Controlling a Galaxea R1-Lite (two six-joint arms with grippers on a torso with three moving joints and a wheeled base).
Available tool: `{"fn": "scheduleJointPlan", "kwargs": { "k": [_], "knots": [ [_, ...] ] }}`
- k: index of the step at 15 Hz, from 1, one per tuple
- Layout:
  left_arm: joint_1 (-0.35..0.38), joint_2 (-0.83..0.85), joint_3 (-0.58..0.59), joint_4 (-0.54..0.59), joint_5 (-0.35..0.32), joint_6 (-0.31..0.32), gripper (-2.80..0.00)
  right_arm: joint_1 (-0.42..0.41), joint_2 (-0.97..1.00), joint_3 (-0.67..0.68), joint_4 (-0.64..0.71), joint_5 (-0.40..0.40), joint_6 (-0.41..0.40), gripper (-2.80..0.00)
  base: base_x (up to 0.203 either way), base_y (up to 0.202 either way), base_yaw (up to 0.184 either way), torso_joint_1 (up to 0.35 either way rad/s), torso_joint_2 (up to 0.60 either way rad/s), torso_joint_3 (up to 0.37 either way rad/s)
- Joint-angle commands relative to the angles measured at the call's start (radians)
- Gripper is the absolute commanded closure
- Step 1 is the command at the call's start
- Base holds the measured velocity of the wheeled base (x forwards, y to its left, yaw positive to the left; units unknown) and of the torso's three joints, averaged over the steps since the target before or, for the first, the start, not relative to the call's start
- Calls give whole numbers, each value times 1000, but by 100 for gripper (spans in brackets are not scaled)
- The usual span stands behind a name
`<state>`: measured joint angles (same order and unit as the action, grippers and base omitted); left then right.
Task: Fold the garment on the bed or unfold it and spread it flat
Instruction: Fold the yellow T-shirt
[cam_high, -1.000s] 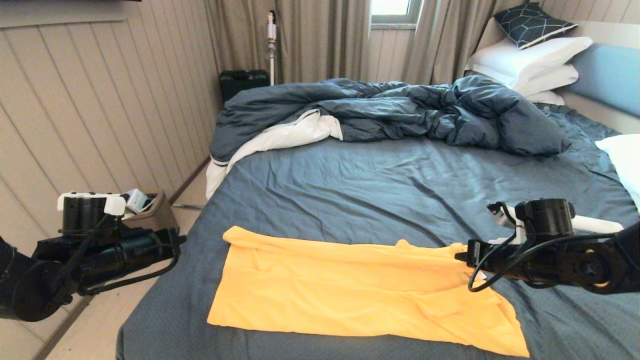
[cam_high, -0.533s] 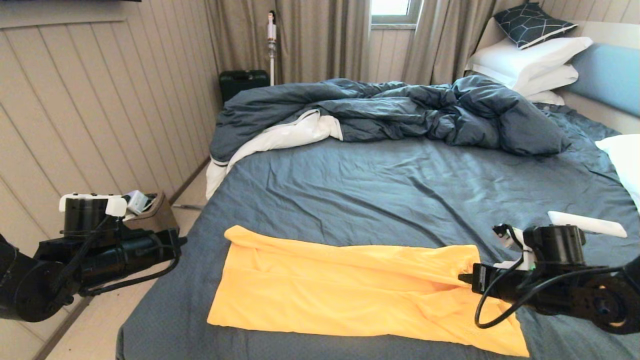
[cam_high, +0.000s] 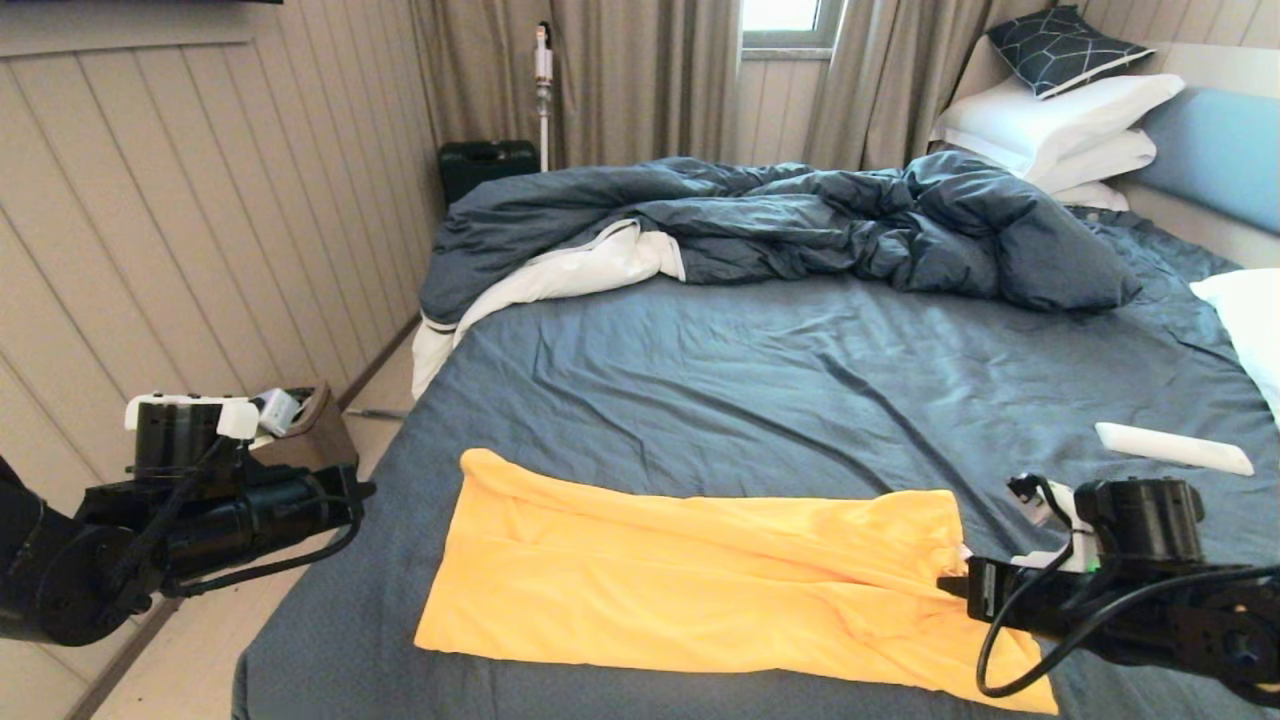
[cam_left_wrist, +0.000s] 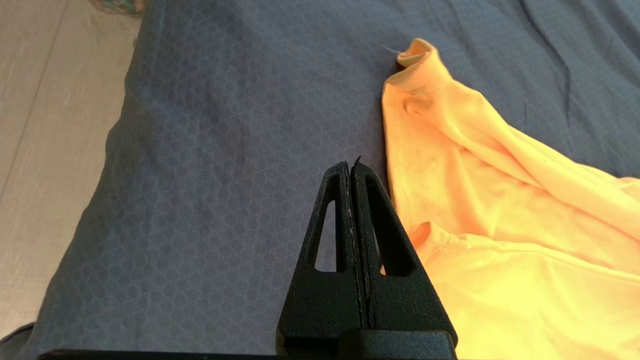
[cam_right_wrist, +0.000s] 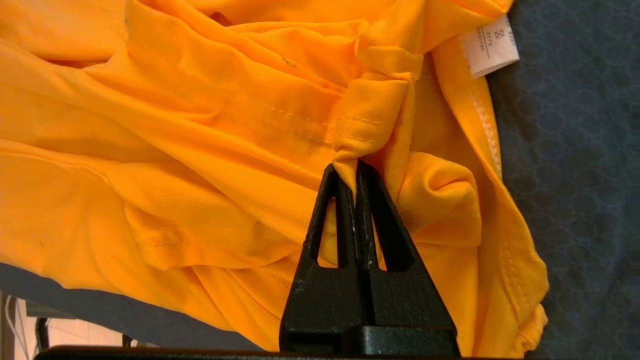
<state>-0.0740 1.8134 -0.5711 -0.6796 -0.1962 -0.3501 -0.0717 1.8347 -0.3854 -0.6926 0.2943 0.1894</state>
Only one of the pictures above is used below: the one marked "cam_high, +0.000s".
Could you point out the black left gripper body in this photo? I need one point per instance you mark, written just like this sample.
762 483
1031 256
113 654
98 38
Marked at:
240 520

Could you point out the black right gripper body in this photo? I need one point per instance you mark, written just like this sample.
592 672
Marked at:
1100 590

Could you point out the yellow t-shirt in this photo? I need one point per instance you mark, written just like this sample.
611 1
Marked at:
700 590

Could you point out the beige trash bin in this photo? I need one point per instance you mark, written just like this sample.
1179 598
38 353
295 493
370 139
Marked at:
315 440

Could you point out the grey metal rod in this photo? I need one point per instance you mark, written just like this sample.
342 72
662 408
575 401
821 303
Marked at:
378 413

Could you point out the white remote control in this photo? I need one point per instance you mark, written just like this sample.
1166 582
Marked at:
1170 447

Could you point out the dark blue bed sheet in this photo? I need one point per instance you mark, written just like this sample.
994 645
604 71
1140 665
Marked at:
850 350

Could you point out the white duvet lining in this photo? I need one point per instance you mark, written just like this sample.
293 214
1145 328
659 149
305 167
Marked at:
580 270

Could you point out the black suitcase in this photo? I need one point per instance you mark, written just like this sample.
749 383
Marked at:
480 168

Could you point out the beige bed headboard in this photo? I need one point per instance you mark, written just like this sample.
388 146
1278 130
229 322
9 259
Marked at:
1200 225

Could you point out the small white pillow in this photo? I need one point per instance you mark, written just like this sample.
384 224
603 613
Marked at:
1092 195

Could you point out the crumpled dark blue duvet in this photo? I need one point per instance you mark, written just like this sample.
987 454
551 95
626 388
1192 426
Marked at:
800 215

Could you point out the medium white pillow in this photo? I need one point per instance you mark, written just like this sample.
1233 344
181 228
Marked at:
1100 157

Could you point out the blue headboard pad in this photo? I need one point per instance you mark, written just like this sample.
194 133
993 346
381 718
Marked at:
1220 155

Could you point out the white stick vacuum cleaner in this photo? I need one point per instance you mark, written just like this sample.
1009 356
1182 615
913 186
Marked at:
542 68

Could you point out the large white pillow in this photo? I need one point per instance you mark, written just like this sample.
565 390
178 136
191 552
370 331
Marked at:
1050 115

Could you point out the wide beige curtain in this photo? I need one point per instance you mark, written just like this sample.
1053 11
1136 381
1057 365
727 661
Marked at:
640 80

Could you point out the narrow beige curtain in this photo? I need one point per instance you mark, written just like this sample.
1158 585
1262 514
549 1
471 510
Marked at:
880 80

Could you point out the dark patterned cushion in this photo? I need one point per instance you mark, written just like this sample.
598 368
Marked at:
1060 50

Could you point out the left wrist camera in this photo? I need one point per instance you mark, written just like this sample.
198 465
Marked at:
230 410

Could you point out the window with grey frame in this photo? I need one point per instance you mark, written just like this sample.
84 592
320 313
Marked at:
780 15

